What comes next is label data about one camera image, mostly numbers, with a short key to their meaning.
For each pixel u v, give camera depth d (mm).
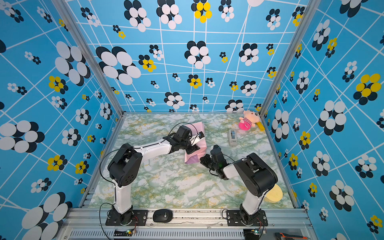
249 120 1070
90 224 725
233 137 1019
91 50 864
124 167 505
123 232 716
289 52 844
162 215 724
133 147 546
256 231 705
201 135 806
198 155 961
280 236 680
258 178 476
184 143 791
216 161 755
